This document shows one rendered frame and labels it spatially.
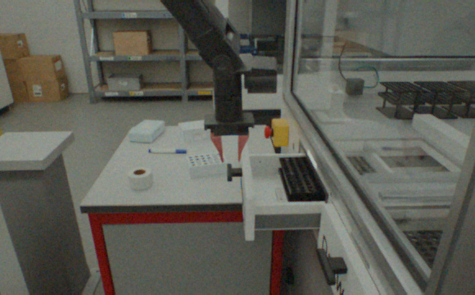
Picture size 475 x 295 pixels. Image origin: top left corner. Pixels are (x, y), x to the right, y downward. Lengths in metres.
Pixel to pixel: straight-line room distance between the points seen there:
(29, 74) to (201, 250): 4.42
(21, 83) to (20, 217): 3.82
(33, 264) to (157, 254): 0.74
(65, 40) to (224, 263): 4.61
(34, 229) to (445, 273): 1.46
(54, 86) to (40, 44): 0.67
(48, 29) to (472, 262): 5.35
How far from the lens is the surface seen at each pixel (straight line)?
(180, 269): 1.16
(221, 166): 1.12
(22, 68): 5.27
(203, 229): 1.05
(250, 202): 0.70
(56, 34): 5.44
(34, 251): 1.70
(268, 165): 0.95
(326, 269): 0.57
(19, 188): 1.55
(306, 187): 0.79
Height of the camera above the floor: 1.29
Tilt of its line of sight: 24 degrees down
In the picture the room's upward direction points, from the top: straight up
